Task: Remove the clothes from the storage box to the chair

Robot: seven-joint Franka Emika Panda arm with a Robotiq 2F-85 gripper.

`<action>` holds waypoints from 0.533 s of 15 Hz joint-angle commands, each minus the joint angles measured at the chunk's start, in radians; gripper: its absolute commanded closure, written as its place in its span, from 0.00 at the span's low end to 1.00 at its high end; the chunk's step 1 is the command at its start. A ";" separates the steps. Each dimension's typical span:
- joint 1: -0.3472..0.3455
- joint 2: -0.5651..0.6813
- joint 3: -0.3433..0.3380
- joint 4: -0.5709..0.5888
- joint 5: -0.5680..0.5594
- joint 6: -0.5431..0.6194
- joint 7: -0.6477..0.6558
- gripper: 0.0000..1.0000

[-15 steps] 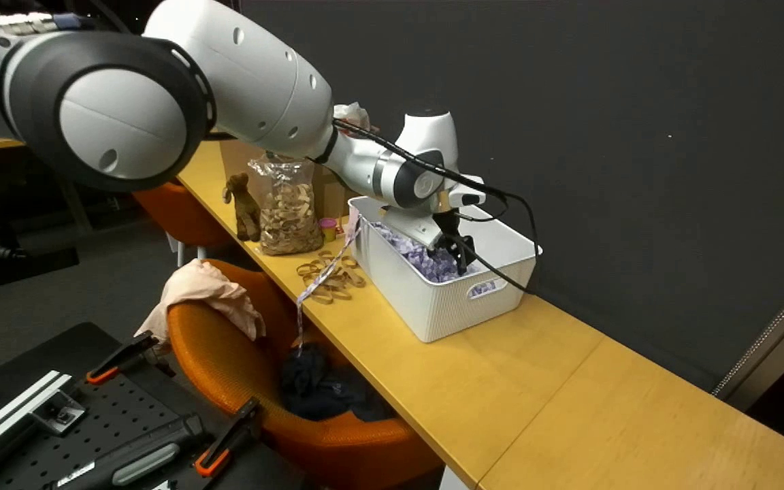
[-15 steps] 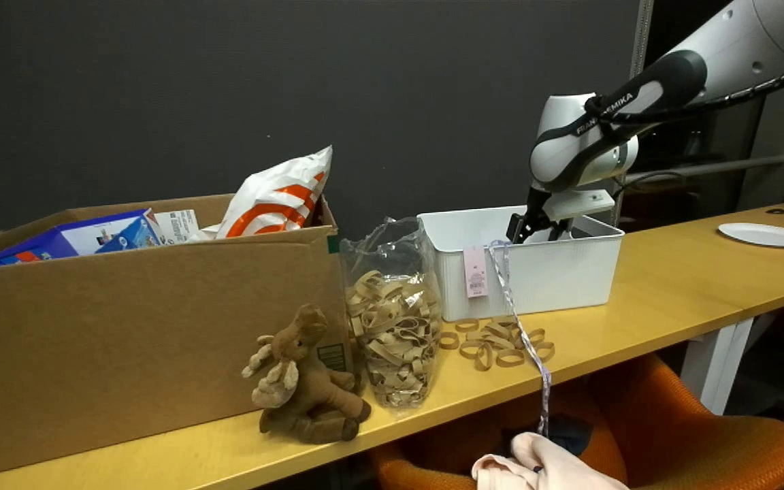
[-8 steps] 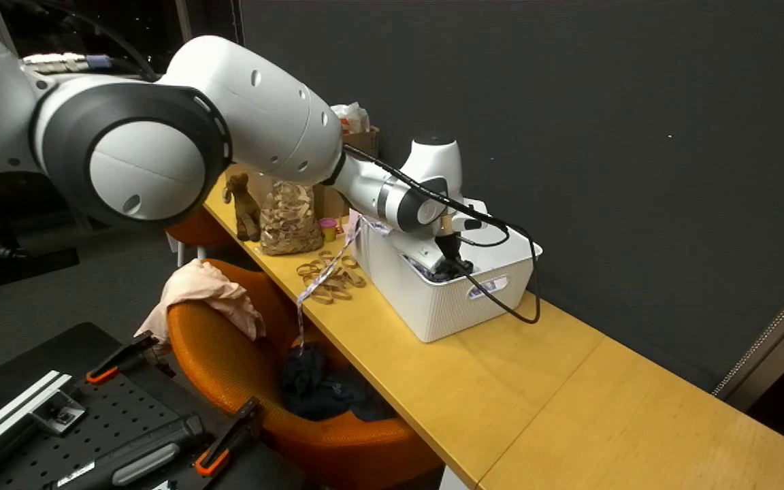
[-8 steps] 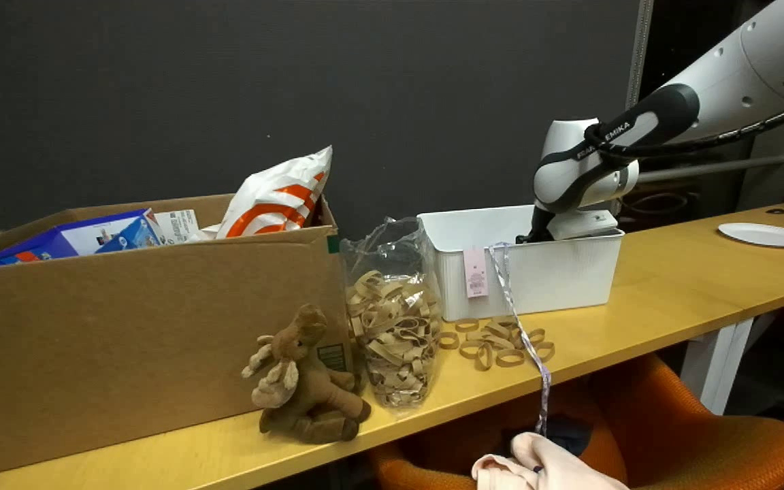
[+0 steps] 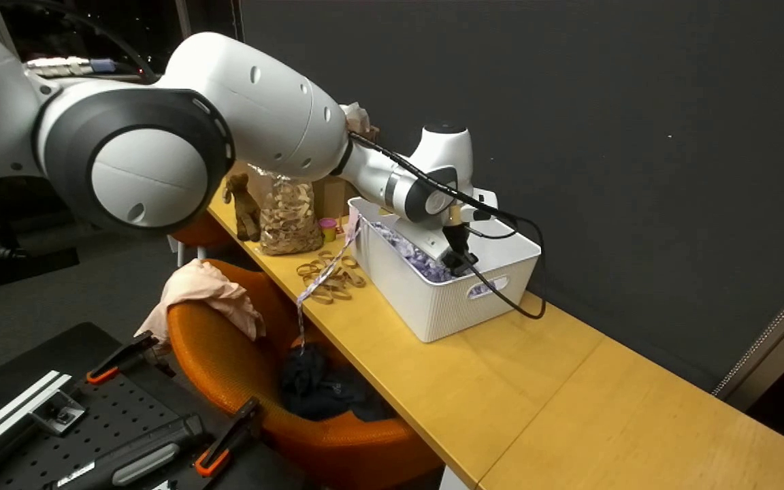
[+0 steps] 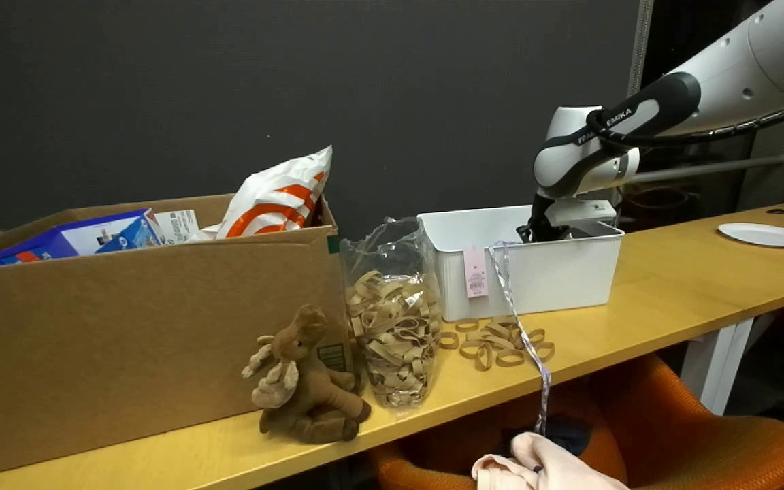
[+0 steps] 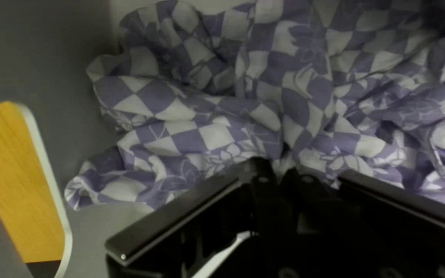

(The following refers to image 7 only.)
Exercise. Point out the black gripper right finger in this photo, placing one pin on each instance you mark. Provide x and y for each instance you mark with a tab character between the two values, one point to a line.
387	216

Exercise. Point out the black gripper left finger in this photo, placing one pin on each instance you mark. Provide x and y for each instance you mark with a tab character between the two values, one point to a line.
182	216

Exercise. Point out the purple white checkered cloth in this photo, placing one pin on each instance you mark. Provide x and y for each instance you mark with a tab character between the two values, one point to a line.
294	87

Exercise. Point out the white plastic storage box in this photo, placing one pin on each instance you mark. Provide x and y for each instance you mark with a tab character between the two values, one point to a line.
38	51

